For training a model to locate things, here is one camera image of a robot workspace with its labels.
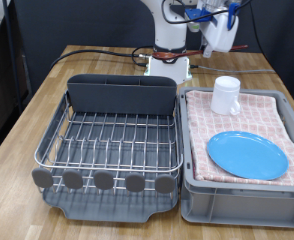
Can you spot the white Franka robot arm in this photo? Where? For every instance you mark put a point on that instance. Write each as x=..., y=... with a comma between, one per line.
x=168, y=33

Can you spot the grey plastic crate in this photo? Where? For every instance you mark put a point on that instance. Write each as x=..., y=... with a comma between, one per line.
x=240, y=210

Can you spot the grey plastic drain tray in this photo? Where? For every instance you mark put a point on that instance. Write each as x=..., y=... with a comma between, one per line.
x=103, y=210

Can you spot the pink checked towel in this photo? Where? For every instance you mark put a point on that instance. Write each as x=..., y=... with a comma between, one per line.
x=207, y=133

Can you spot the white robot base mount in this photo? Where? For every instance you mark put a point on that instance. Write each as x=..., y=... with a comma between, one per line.
x=173, y=71

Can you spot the dark grey utensil holder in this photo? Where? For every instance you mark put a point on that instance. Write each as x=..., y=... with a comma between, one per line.
x=120, y=96

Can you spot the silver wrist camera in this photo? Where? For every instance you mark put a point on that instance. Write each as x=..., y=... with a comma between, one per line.
x=193, y=26

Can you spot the blue plastic plate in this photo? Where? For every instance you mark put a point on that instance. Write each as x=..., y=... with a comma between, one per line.
x=247, y=156

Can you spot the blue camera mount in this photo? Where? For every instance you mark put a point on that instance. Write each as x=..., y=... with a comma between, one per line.
x=200, y=15

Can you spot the white plastic mug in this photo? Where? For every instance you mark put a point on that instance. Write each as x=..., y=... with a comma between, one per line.
x=224, y=95

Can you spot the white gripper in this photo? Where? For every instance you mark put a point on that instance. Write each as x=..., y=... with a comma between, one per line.
x=222, y=33

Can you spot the black metal pole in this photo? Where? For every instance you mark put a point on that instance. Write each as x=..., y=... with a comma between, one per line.
x=11, y=50

